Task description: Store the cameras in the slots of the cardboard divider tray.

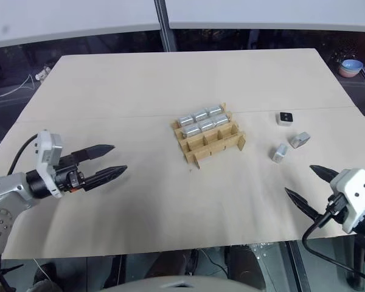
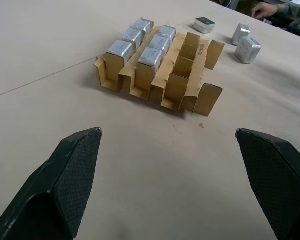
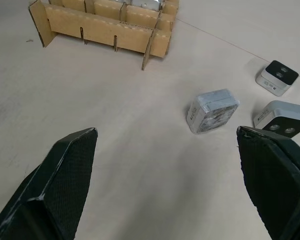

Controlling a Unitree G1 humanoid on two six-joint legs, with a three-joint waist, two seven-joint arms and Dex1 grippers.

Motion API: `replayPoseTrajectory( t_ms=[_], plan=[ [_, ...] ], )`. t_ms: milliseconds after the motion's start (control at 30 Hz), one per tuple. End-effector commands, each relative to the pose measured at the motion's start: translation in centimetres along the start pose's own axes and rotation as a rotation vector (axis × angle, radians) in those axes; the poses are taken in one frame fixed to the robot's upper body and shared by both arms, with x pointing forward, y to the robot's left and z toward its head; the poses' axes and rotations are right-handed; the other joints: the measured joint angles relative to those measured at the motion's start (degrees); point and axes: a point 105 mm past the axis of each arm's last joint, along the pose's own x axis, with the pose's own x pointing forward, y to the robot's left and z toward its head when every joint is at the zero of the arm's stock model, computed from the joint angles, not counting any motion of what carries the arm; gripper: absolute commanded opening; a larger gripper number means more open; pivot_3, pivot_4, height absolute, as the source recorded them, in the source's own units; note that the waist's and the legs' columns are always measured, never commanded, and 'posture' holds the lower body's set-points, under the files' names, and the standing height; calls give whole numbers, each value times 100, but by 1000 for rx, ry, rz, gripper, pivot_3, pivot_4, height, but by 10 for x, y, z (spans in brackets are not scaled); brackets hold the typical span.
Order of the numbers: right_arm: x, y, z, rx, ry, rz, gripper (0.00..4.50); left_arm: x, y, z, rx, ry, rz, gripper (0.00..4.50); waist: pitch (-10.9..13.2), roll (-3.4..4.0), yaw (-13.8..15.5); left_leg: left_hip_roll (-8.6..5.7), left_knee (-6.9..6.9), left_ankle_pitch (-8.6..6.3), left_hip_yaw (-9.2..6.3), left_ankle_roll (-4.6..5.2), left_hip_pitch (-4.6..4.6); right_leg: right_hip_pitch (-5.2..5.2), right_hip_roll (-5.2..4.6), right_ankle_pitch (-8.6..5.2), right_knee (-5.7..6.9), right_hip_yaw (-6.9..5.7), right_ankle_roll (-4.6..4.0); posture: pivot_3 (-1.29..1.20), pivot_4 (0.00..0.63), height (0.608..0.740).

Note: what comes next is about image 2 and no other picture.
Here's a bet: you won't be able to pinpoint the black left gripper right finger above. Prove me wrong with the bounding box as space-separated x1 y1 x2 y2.
235 127 300 240

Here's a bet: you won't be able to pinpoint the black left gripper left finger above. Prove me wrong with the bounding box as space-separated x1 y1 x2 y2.
0 127 103 240

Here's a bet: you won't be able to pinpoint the bystander bare hand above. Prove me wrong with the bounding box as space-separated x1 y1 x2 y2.
252 1 280 20

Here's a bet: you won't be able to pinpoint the silver blocks in tray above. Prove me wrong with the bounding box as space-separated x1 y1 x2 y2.
105 39 138 65

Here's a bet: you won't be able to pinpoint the brown cardboard divider tray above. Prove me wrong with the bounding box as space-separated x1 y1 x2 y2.
92 25 226 118

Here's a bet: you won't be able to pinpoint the white black small device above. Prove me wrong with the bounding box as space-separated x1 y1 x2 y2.
192 16 217 34

